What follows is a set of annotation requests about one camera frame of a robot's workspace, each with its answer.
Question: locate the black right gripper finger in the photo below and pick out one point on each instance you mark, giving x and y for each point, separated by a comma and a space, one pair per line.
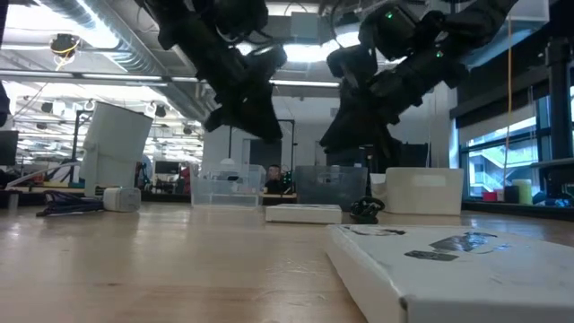
379, 132
341, 130

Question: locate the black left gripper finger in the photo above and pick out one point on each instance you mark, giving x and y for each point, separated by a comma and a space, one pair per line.
222, 117
262, 123

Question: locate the small white product box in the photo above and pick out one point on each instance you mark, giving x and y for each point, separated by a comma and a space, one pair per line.
302, 214

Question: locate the white charger adapter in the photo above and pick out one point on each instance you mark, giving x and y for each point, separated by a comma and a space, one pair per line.
122, 200

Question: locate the large white product box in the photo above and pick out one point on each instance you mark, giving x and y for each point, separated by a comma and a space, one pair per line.
471, 278

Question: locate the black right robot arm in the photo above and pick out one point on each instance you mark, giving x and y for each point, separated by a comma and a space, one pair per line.
448, 45

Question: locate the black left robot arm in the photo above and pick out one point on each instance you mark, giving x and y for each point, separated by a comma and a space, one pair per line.
179, 22

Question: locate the grey translucent plastic bin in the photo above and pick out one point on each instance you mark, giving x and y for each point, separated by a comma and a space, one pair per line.
329, 188

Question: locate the white plastic bin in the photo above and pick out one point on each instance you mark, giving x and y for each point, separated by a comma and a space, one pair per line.
421, 193

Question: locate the clear plastic bin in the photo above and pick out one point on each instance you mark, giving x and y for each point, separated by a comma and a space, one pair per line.
224, 193

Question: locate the person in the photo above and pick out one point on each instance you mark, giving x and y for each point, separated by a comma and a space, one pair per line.
274, 179

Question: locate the long ceiling light bar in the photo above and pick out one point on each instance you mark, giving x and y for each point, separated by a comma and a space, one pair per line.
125, 77

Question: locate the white cylindrical container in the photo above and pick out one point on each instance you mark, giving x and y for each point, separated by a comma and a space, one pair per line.
114, 143

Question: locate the yellow-green cylinder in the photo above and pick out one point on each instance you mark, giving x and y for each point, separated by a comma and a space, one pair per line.
524, 192

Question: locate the black monitor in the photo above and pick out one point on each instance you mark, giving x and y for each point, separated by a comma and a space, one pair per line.
8, 148

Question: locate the black frame stand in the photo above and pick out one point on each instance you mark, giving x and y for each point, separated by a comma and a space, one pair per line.
293, 143

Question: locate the silver ventilation duct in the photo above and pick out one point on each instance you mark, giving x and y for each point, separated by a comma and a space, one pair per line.
181, 98

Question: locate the black aluminium table frame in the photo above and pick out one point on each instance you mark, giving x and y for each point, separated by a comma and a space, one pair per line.
560, 112

